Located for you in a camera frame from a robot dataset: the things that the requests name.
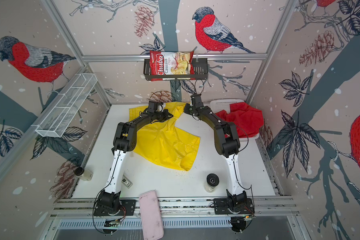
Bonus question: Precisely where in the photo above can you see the white plastic basket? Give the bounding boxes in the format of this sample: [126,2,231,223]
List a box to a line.
[210,99,260,139]

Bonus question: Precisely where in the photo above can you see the black wall shelf basket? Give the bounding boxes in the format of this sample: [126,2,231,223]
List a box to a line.
[143,58,209,81]

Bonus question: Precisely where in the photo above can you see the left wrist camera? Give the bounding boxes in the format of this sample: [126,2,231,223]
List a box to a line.
[146,101,164,113]

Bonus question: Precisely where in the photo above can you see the red shorts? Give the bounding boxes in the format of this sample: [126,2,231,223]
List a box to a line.
[216,102,264,138]

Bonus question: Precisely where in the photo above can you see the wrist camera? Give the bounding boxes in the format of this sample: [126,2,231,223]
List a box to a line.
[191,94,204,108]
[146,101,164,113]

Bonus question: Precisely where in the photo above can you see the yellow shorts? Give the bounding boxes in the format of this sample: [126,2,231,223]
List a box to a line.
[134,102,200,171]

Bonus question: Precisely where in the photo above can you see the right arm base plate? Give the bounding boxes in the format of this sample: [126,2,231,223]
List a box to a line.
[211,198,255,215]

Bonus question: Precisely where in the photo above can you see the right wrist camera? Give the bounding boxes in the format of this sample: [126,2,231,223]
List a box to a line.
[191,94,204,108]

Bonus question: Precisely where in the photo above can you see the jar with black lid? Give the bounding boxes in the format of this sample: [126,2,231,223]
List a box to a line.
[204,173,220,193]

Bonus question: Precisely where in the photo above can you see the white wire wall basket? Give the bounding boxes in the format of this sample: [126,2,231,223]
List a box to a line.
[36,73,98,138]

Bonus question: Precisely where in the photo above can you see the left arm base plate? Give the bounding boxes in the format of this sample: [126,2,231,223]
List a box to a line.
[93,199,137,217]

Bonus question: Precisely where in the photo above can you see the pink silicone case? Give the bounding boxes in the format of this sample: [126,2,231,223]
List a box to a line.
[139,190,164,240]

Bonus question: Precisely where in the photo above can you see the grey white remote device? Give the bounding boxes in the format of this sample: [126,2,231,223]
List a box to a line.
[122,176,133,189]

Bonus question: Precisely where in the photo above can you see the red cassava chips bag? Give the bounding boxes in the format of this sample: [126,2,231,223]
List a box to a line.
[150,51,195,81]

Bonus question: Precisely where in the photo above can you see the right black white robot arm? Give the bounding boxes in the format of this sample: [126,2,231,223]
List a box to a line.
[184,103,255,216]

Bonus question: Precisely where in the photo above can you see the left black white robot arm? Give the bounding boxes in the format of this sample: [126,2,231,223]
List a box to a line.
[93,106,174,217]

